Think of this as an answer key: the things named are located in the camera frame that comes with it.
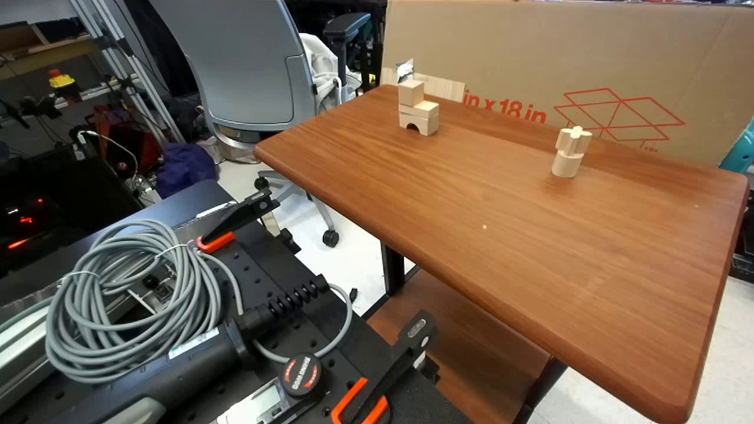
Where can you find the small wooden cube block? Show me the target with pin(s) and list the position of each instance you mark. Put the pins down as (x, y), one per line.
(412, 93)

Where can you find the wooden arch block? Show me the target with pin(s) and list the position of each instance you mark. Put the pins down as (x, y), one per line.
(421, 117)

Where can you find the black orange bar clamp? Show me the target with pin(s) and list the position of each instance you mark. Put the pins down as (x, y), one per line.
(237, 217)

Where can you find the black orange front clamp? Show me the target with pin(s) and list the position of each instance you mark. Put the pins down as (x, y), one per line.
(369, 396)

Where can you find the wooden lower table shelf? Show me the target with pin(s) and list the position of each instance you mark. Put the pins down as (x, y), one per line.
(487, 368)

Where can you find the grey office chair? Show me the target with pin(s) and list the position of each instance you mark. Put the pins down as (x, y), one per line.
(256, 71)

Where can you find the large cardboard box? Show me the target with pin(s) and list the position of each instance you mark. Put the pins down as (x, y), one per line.
(665, 78)

